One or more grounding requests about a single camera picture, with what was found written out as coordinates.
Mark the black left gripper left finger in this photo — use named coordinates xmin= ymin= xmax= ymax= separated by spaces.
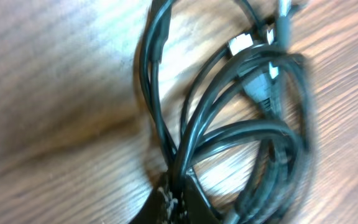
xmin=129 ymin=173 xmax=175 ymax=224

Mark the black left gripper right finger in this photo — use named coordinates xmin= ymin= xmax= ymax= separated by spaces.
xmin=183 ymin=176 xmax=219 ymax=224

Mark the black USB cable bundle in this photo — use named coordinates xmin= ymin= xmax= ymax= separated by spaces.
xmin=134 ymin=0 xmax=315 ymax=224

